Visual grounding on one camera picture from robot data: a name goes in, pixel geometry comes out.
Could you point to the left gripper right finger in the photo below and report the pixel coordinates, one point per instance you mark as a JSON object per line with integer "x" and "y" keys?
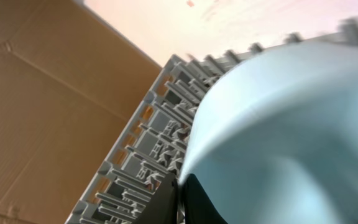
{"x": 197, "y": 205}

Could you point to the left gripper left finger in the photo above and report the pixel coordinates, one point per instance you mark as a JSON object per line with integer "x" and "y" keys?
{"x": 163, "y": 206}

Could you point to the light blue bowl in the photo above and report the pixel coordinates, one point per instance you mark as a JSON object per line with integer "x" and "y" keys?
{"x": 275, "y": 140}

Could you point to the grey plastic dish rack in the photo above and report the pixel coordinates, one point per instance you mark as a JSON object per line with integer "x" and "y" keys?
{"x": 155, "y": 140}

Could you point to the brown cardboard box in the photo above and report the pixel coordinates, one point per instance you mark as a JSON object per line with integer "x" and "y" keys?
{"x": 68, "y": 86}

